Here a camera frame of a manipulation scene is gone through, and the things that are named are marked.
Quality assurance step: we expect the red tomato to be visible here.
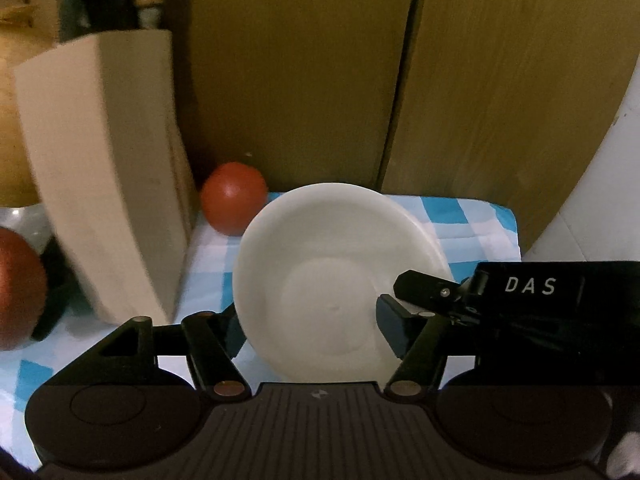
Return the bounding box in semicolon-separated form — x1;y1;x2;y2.
201;161;269;237

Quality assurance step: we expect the cream bowl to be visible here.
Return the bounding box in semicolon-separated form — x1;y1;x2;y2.
232;182;457;384

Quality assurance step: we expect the steel pot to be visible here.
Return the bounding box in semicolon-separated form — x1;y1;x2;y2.
0;202;93;342

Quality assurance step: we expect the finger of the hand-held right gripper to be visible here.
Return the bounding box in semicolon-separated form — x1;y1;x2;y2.
393;270;475;312

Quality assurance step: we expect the blue white checkered tablecloth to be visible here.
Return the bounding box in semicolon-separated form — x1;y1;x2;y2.
0;191;522;463

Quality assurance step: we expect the wooden knife block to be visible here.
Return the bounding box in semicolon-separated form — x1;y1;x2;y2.
14;30;198;326

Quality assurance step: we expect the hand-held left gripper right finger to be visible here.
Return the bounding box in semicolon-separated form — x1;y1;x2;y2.
376;294;453;400

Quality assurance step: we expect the red-yellow apple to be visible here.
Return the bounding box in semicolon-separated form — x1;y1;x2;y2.
0;226;49;352

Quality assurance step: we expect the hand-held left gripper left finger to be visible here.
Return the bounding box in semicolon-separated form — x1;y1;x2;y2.
46;302;252;400

